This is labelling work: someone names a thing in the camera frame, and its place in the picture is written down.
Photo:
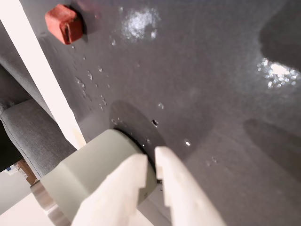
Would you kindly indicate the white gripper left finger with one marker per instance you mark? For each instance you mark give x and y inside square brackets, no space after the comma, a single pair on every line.
[113,200]

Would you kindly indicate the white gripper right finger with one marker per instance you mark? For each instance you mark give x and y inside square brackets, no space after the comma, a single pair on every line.
[183,195]

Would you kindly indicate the red cube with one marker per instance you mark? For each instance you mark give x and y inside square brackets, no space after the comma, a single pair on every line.
[62,22]

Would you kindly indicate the pale green cup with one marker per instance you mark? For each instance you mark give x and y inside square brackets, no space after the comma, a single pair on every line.
[94,162]

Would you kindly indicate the brown cardboard box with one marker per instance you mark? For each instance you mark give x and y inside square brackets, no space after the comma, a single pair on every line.
[27,171]

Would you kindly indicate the grey fabric chair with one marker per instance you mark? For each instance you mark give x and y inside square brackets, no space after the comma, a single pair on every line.
[30,131]

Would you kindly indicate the dark grey glossy mat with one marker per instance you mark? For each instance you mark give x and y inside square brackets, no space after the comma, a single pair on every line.
[188,82]

